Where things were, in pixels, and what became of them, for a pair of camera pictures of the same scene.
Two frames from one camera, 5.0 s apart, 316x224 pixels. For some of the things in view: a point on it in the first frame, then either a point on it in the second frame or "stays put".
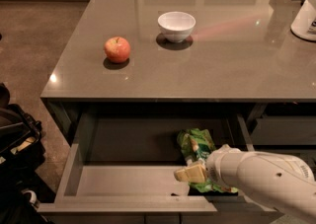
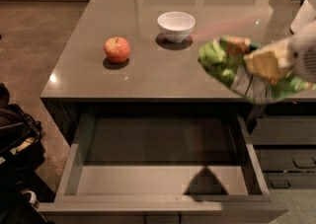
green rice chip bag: (197, 145) → (224, 57)
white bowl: (177, 27) stays put
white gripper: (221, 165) → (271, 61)
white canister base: (304, 24) stays put
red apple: (118, 49) stays put
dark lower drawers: (287, 127) stays put
